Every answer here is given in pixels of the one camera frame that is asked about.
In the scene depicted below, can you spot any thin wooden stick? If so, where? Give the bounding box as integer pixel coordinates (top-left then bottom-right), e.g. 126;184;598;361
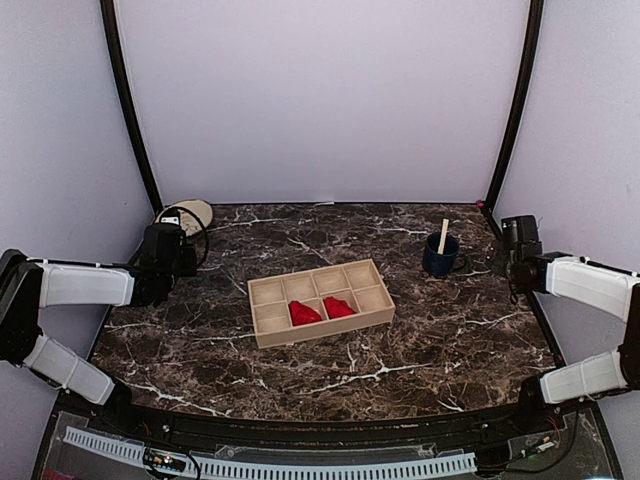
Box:
437;218;449;255

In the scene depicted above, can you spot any wooden compartment tray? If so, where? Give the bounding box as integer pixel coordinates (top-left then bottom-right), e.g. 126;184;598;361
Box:
248;259;395;349

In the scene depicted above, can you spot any plain red sock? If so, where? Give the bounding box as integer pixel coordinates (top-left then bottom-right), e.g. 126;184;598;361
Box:
289;301;323;327

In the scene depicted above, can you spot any red snowflake santa sock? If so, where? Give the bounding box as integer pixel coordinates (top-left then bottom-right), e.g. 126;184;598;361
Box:
323;296;356;319

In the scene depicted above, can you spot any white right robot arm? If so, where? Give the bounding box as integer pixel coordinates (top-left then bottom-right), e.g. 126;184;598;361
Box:
537;242;639;363

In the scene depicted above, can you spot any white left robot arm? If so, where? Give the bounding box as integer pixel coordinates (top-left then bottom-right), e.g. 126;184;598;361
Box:
1;223;198;436

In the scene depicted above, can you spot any dark blue mug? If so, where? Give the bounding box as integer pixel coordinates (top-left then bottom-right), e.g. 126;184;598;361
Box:
422;232;468;278

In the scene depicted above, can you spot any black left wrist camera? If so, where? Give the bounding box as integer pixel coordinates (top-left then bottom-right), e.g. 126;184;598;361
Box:
157;214;181;226

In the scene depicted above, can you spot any black left camera cable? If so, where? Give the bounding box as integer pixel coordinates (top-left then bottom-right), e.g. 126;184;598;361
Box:
169;204;211;271

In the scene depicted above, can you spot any black front table rail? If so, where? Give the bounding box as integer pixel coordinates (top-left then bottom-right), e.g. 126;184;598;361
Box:
49;379;601;454

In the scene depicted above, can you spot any white slotted cable duct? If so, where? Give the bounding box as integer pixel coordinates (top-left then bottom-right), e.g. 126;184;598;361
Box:
62;427;477;479

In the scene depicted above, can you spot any black left frame post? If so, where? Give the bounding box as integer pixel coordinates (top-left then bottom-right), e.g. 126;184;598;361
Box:
99;0;163;214

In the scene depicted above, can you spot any black frame post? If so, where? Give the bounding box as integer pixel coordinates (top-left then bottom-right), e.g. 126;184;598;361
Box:
483;0;545;217
99;0;163;214

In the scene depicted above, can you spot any black right frame post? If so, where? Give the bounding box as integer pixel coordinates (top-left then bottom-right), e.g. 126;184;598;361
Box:
483;0;545;217

